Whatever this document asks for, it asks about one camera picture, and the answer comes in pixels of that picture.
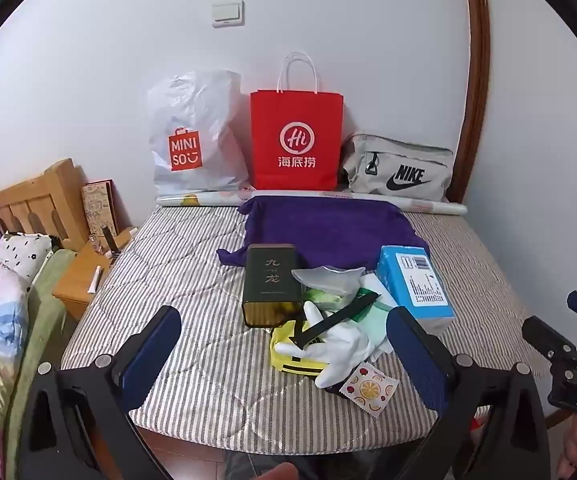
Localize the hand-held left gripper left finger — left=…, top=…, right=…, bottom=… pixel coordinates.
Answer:
left=18, top=305, right=184, bottom=480

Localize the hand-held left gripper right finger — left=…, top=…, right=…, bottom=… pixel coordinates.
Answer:
left=386, top=307, right=552, bottom=480

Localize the white glove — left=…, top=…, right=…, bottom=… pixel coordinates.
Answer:
left=273, top=301, right=377, bottom=390

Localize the clear plastic bag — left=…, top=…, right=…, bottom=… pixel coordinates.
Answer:
left=291, top=266, right=367, bottom=297

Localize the yellow small bag black strap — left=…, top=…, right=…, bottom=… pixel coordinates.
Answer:
left=270, top=291, right=380, bottom=377

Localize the fruit pattern sachet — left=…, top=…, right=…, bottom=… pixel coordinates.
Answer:
left=341, top=364, right=399, bottom=417

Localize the dark green flat packet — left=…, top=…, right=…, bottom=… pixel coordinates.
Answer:
left=356, top=287, right=382, bottom=312

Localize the blue tissue pack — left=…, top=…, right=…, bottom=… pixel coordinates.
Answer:
left=376, top=245, right=456, bottom=336

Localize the striped mattress pad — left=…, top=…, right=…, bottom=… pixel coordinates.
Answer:
left=61, top=200, right=539, bottom=448

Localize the wooden nightstand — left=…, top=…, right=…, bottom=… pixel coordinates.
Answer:
left=52, top=227, right=139, bottom=320

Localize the dark small bottle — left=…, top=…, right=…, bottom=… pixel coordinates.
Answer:
left=99, top=225, right=119, bottom=259

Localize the dark green tin box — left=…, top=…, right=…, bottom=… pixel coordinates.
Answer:
left=241, top=243, right=303, bottom=329

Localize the rolled patterned paper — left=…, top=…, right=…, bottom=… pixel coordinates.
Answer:
left=157, top=191, right=468, bottom=216

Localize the purple towel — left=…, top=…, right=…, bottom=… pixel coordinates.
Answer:
left=217, top=195, right=430, bottom=267

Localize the patterned flat box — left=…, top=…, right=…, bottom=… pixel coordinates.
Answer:
left=81, top=178, right=119, bottom=241

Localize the white polka dot pillow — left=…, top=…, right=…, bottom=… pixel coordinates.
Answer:
left=0, top=232, right=53, bottom=291

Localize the grey waist bag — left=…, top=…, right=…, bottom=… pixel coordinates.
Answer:
left=341, top=133, right=455, bottom=202

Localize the wooden headboard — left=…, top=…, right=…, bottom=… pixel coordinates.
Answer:
left=0, top=158, right=89, bottom=251

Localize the white plastic shopping bag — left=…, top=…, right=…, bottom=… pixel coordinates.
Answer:
left=147, top=69, right=252, bottom=198

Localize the red paper bag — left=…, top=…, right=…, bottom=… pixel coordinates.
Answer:
left=250, top=51, right=344, bottom=192

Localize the brown wooden door frame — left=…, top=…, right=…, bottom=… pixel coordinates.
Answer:
left=449, top=0, right=492, bottom=201

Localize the white wall switch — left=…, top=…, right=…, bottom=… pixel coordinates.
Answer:
left=212, top=1, right=244, bottom=27

